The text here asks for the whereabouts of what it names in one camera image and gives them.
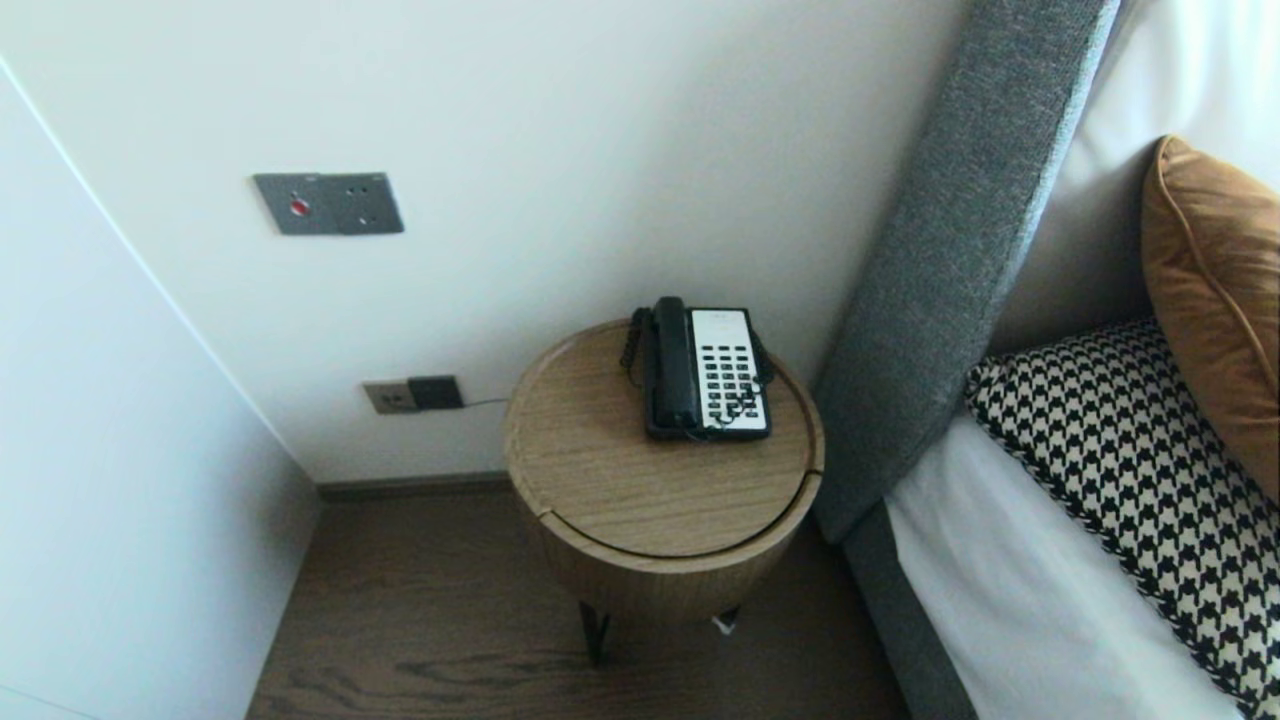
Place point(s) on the round wooden side table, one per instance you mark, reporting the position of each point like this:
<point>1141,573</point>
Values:
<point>660,590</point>

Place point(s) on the black telephone handset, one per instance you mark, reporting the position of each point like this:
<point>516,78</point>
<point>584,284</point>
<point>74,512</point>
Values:
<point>675,370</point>

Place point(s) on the black and white telephone base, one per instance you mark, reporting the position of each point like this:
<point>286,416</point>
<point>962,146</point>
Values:
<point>730,370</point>

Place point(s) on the round wooden bedside table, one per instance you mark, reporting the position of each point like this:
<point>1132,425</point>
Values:
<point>680,490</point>

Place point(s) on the brown wooden baseboard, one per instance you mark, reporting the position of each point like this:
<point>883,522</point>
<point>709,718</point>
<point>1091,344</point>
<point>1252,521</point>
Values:
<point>400,487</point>

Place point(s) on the white table foot pad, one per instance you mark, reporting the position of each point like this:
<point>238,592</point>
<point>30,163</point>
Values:
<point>725,625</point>

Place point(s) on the black metal table legs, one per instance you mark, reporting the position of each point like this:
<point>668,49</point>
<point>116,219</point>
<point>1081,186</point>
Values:
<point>595,635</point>

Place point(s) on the grey fabric headboard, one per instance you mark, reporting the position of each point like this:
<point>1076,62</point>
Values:
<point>930,300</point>

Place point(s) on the beige pillow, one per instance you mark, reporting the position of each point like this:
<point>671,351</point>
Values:
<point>1080,270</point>

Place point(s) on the black white houndstooth pillow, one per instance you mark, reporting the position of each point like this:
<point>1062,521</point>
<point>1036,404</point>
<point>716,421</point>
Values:
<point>1120,450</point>

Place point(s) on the brown velvet cushion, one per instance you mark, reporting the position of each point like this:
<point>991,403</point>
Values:
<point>1210,280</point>

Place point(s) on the black wall plug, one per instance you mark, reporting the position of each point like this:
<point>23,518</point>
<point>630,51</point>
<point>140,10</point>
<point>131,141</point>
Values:
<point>436,392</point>

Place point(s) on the beige wall socket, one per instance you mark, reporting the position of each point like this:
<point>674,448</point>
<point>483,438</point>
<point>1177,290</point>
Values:
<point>388,398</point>

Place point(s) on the grey wall switch panel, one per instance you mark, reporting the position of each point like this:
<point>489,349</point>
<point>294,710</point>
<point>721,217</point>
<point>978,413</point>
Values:
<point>330,205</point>

